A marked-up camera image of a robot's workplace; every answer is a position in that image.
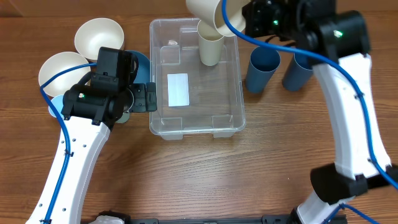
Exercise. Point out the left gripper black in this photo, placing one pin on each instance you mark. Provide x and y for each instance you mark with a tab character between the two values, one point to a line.
142	103

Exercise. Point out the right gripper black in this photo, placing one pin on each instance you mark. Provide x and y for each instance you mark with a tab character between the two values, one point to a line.
251	28

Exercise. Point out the cream tall cup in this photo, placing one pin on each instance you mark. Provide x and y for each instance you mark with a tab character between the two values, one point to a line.
210	11
210	44

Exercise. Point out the dark blue tall cup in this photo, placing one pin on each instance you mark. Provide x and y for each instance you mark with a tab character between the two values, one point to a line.
298	73
263	63

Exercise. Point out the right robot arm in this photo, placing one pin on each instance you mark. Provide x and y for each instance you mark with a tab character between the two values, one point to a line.
337	47

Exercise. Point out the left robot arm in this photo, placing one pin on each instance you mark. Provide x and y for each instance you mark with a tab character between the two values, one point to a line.
87	101

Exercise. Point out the dark blue bowl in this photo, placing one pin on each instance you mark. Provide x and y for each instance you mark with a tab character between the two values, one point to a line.
143	73

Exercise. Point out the mint green small cup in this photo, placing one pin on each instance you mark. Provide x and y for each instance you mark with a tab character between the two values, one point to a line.
124	118

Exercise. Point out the white label in bin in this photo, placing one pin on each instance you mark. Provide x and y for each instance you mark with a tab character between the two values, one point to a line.
178	89

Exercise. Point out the clear plastic storage bin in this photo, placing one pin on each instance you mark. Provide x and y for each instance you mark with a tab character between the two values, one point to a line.
215	93

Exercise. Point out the cream bowl upper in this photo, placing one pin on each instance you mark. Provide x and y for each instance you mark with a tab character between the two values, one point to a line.
97	33

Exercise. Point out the light blue small cup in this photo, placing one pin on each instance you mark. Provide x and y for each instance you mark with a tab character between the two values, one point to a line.
58	104

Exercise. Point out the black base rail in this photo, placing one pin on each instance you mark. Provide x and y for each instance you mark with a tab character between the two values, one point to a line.
115	217

